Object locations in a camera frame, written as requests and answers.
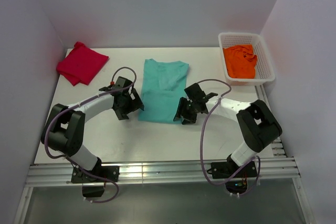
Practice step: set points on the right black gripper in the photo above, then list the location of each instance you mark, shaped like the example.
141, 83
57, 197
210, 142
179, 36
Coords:
187, 109

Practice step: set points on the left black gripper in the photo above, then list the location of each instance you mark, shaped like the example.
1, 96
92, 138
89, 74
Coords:
129, 107

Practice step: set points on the teal t shirt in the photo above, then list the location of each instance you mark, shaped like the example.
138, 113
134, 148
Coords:
163, 86

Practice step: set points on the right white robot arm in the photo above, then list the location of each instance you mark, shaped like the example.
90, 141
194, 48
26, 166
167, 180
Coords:
257, 123

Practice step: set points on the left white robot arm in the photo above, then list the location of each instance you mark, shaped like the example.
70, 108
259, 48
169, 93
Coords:
65, 126

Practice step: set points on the folded red t shirt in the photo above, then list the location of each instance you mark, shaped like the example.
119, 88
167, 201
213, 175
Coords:
81, 65

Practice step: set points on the orange t shirt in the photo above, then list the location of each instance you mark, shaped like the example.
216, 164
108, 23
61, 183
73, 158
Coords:
240, 61

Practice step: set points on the white plastic basket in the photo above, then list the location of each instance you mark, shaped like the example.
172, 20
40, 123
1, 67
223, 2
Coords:
263, 70

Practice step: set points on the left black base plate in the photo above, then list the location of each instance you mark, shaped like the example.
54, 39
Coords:
106, 172

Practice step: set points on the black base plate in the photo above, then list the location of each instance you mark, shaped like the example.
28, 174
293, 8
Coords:
221, 170
106, 172

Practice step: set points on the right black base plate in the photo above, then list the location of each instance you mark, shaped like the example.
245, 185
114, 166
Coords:
221, 170

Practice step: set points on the aluminium rail frame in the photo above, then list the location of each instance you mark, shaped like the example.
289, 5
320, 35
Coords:
150, 153

